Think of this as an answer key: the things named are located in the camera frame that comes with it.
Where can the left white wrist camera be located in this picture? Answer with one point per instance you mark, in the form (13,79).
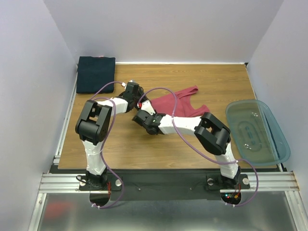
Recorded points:
(123,84)

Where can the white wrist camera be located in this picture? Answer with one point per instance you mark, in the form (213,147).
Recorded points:
(146,109)
(123,84)

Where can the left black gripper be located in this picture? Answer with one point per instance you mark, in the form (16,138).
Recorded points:
(142,95)

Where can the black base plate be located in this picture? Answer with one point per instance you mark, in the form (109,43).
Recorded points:
(171,184)

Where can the clear teal plastic bin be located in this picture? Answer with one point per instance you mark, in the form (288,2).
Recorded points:
(256,133)

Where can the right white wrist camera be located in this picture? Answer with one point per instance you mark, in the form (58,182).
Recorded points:
(146,109)

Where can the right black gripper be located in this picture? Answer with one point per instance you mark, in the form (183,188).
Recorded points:
(137,117)

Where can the aluminium frame rail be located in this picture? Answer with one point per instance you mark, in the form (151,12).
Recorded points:
(272,203)

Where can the folded navy tank top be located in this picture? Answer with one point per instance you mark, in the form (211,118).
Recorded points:
(95,74)

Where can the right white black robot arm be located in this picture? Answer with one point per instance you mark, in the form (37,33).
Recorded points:
(213,135)

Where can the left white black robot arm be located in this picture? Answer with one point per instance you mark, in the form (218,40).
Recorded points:
(93,124)

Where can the red tank top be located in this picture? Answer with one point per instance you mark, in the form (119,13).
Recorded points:
(165,104)

